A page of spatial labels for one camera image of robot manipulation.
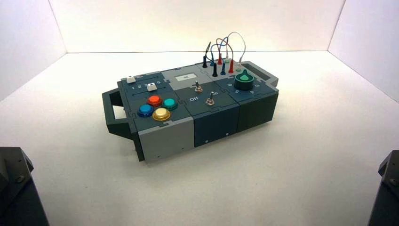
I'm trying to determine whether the teal push button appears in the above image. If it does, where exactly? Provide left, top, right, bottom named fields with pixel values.
left=162, top=98, right=179, bottom=111

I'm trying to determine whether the yellow push button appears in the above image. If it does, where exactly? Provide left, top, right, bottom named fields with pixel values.
left=152, top=107, right=172, bottom=122

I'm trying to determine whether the small white display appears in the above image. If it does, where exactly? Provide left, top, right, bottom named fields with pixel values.
left=175, top=73, right=198, bottom=82

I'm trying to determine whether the grey modular control box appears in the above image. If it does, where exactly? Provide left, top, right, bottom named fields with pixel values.
left=102, top=61, right=279, bottom=162

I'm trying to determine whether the orange push button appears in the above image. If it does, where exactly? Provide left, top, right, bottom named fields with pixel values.
left=147, top=95, right=163, bottom=108

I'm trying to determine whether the blue push button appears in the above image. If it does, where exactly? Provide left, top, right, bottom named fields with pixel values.
left=137, top=104, right=155, bottom=118

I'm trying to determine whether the green rotary knob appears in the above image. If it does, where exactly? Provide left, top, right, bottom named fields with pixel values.
left=234, top=69, right=256, bottom=92

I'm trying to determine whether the black jumper wire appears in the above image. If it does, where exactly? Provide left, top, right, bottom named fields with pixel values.
left=202, top=41, right=218, bottom=78

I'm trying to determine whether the blue jumper wire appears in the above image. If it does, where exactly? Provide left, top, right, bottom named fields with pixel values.
left=210, top=37, right=230, bottom=76

